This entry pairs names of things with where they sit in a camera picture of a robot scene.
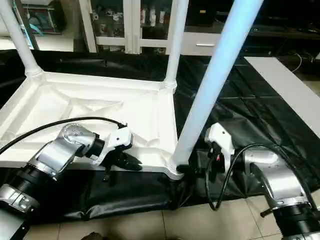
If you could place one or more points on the white plastic table top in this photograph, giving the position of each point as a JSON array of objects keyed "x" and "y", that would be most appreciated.
[{"x": 90, "y": 107}]

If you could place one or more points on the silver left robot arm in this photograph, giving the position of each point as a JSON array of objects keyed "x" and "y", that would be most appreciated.
[{"x": 65, "y": 147}]

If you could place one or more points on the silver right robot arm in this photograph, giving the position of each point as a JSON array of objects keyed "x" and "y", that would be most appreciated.
[{"x": 277, "y": 175}]

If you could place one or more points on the black work mat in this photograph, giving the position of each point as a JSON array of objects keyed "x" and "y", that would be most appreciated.
[{"x": 140, "y": 200}]

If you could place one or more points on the black tripod leg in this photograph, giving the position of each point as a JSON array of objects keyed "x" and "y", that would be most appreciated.
[{"x": 267, "y": 212}]

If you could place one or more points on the white flat board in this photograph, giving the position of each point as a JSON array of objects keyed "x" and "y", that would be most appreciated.
[{"x": 290, "y": 82}]

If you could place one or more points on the white drawer unit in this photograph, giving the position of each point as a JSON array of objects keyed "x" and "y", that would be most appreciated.
[{"x": 200, "y": 45}]

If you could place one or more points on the white glass door cabinet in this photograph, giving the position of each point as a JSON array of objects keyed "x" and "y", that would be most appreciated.
[{"x": 132, "y": 25}]

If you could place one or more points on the light blue stand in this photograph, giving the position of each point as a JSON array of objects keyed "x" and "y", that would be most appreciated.
[{"x": 32, "y": 30}]

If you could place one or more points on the dark low sideboard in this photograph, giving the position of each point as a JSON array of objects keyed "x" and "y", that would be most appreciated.
[{"x": 290, "y": 22}]

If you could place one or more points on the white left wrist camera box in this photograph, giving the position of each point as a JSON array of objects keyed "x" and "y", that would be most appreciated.
[{"x": 120, "y": 137}]

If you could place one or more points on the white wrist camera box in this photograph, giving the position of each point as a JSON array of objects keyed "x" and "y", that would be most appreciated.
[
  {"x": 120, "y": 137},
  {"x": 220, "y": 135}
]

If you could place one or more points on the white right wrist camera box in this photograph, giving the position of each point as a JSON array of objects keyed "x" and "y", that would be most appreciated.
[{"x": 220, "y": 135}]

